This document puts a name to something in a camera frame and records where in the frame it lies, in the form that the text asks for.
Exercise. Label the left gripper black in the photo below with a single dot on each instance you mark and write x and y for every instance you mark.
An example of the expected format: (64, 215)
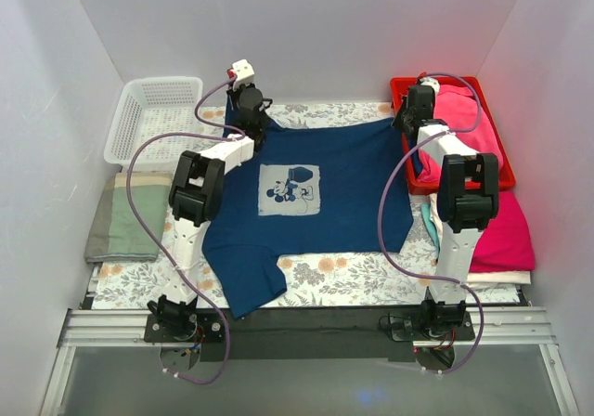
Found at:
(255, 128)

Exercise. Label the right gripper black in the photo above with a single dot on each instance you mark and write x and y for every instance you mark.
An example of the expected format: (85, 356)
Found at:
(404, 122)

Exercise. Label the navy blue t shirt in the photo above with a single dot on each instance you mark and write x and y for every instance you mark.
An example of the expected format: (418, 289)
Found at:
(307, 191)

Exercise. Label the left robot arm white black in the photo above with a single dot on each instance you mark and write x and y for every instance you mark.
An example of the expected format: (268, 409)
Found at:
(195, 199)

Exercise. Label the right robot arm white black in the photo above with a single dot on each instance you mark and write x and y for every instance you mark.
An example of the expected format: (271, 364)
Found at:
(467, 200)

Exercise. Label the pink towel in bin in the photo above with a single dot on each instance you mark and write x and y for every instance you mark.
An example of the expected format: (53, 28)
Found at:
(456, 106)

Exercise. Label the red plastic bin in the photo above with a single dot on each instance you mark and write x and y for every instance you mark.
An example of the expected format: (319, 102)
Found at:
(506, 178)

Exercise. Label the teal folded t shirt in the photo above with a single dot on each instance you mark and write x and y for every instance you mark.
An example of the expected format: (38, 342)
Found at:
(433, 224)

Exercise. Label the white plastic basket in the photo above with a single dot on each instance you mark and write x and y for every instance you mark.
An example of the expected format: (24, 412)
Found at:
(149, 107)

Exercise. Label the floral table cloth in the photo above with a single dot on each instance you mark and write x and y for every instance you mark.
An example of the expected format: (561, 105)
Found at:
(327, 279)

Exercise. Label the green folded cloth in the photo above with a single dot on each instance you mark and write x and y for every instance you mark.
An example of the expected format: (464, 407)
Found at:
(115, 234)

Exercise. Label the cream folded t shirt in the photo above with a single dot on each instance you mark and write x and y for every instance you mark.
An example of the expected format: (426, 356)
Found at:
(496, 279)

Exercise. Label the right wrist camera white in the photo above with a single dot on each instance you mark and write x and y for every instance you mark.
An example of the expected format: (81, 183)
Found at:
(431, 82)

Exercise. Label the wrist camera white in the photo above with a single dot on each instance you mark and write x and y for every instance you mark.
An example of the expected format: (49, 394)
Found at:
(431, 82)
(241, 73)

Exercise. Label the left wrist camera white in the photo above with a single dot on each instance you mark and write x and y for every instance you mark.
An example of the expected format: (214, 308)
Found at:
(241, 73)

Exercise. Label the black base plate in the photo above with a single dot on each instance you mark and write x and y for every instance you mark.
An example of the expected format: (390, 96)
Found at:
(291, 333)

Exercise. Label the aluminium rail frame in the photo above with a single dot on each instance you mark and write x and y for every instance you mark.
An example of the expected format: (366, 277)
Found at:
(504, 325)

